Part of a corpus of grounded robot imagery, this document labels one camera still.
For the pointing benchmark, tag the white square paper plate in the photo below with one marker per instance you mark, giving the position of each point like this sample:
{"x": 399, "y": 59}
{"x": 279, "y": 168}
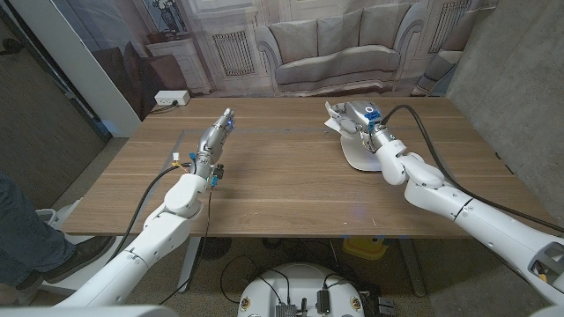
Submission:
{"x": 357, "y": 154}

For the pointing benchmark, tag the white table leg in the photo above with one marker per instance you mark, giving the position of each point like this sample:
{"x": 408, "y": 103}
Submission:
{"x": 412, "y": 268}
{"x": 189, "y": 264}

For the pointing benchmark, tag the printed living room backdrop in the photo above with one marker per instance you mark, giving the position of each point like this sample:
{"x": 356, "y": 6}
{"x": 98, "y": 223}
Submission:
{"x": 339, "y": 44}

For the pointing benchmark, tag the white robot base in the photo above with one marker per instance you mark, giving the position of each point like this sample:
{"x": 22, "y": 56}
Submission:
{"x": 299, "y": 282}

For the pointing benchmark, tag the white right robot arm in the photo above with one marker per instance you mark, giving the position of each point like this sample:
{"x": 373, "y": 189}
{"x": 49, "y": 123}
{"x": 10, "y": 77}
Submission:
{"x": 484, "y": 224}

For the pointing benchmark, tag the person's leg in jeans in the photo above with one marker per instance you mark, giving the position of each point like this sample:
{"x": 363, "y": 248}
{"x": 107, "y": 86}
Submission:
{"x": 26, "y": 238}

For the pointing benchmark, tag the black round fan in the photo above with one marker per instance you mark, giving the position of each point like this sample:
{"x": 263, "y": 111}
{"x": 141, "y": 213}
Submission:
{"x": 214, "y": 247}

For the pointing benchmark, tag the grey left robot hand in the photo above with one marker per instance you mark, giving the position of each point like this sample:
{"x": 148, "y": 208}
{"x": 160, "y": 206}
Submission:
{"x": 214, "y": 138}

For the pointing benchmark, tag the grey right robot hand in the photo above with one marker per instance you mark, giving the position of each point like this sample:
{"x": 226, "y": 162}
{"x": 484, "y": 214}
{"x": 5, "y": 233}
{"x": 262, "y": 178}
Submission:
{"x": 359, "y": 114}

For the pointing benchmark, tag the yellow object under table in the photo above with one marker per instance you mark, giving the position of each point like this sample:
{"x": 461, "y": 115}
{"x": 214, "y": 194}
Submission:
{"x": 363, "y": 248}

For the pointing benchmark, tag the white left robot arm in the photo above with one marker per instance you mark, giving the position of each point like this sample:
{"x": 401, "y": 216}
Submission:
{"x": 158, "y": 233}

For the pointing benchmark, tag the white power strip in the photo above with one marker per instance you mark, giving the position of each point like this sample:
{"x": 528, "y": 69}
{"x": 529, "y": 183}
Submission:
{"x": 172, "y": 97}

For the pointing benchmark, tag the white robot chest shell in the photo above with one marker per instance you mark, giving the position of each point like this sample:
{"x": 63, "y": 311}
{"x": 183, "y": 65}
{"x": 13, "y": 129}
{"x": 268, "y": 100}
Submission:
{"x": 88, "y": 311}

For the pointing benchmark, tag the dark brown shoe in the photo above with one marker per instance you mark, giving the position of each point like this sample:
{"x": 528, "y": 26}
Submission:
{"x": 83, "y": 253}

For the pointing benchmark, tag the white plastic floor base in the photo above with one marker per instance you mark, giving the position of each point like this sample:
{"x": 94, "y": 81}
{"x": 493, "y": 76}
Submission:
{"x": 48, "y": 218}

